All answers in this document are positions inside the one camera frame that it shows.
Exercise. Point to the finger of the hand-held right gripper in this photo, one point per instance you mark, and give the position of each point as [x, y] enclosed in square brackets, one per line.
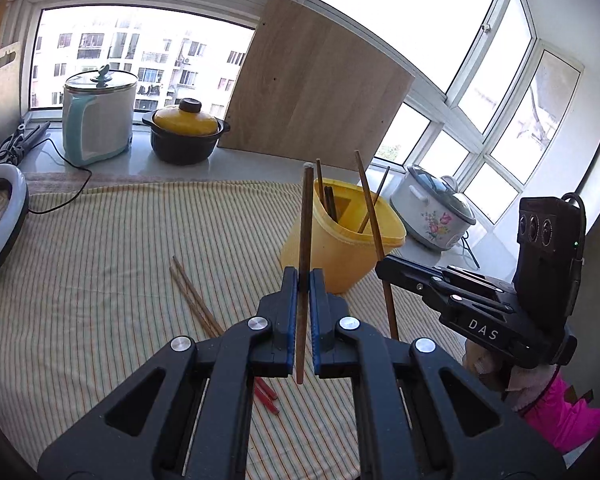
[410, 272]

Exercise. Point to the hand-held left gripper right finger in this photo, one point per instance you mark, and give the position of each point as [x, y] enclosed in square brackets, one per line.
[316, 325]

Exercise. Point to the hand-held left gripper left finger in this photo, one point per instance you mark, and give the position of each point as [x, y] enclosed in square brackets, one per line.
[291, 315]

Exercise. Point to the yellow plastic container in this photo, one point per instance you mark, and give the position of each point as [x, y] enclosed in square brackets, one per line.
[325, 260]

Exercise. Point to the brown wooden chopstick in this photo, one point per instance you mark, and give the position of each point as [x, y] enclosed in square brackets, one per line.
[320, 175]
[377, 195]
[367, 195]
[306, 220]

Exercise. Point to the dark chopstick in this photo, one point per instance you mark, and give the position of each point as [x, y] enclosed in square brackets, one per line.
[333, 207]
[327, 202]

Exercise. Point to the person's right hand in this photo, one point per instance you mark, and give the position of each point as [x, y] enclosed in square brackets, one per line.
[525, 385]

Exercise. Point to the white floral rice cooker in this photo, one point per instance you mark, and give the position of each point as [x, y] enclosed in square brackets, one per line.
[430, 215]

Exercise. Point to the red-tipped wooden chopstick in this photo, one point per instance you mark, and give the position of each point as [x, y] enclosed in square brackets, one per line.
[190, 300]
[195, 287]

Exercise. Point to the striped cloth mat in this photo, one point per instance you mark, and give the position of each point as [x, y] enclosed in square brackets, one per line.
[105, 285]

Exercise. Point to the black pot with yellow lid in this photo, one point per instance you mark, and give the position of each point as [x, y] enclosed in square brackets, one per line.
[182, 140]

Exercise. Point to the large wooden board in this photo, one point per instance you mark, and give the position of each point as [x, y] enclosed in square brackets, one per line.
[310, 90]

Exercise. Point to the light blue electric cooker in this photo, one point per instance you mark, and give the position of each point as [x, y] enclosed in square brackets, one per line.
[97, 120]

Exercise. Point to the black tongs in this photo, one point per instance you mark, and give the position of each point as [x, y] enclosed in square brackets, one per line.
[25, 137]

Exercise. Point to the grey cutting board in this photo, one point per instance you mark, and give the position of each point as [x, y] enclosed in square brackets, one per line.
[5, 100]

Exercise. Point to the white window frame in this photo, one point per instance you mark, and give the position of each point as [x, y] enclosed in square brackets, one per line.
[440, 90]

